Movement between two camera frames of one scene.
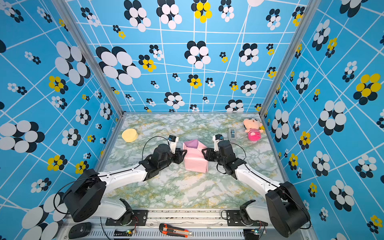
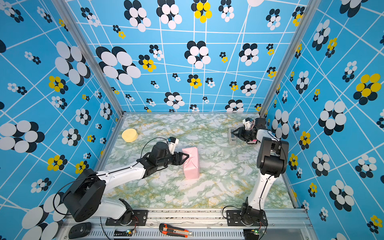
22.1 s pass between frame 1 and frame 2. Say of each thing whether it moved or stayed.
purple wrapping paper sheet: moved
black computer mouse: stayed
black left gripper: stayed
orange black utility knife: stayed
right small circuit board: stayed
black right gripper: moved
